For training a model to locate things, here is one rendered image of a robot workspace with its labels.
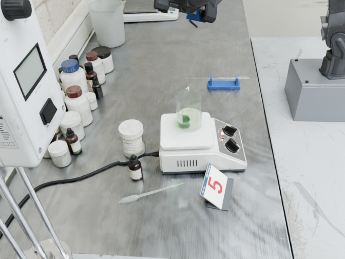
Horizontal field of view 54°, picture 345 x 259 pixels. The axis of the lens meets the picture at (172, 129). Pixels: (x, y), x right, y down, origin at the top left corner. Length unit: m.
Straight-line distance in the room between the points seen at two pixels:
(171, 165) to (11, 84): 0.56
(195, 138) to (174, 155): 0.06
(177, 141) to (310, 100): 0.38
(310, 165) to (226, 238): 0.29
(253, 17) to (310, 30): 0.37
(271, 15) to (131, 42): 1.12
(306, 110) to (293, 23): 1.38
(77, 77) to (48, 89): 0.70
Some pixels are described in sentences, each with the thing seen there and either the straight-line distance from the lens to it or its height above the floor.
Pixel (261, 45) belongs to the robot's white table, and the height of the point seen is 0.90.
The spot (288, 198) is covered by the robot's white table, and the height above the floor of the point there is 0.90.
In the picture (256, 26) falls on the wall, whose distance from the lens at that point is 2.26.
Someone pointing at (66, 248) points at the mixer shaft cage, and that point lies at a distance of 0.52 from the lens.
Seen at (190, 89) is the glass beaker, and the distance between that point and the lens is 0.77.
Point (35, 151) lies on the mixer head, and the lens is 0.29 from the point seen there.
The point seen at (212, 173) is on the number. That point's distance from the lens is 0.76.
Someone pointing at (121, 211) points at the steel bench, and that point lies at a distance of 0.75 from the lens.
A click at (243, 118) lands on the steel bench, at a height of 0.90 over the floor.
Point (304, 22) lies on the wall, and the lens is 2.31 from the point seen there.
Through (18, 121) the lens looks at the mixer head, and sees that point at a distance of 0.27.
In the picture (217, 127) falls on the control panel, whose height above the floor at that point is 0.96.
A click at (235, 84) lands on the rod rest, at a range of 1.07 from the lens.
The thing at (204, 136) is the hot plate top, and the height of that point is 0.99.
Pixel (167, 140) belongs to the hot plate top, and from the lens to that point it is 0.75.
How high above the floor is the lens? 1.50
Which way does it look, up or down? 41 degrees down
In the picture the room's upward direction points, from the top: 4 degrees counter-clockwise
